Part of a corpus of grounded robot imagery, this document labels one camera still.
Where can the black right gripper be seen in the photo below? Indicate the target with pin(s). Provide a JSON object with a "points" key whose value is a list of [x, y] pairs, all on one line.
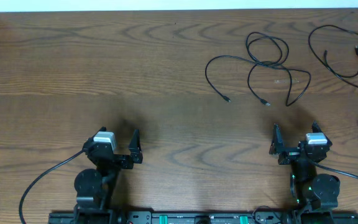
{"points": [[294, 152]]}

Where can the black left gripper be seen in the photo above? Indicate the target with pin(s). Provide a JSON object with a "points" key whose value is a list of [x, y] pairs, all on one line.
{"points": [[117, 158]]}

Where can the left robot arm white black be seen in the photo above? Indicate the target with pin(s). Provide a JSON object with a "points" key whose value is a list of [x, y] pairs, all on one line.
{"points": [[94, 187]]}

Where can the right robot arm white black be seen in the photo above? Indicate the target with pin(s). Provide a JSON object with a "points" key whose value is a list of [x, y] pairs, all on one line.
{"points": [[316, 194]]}

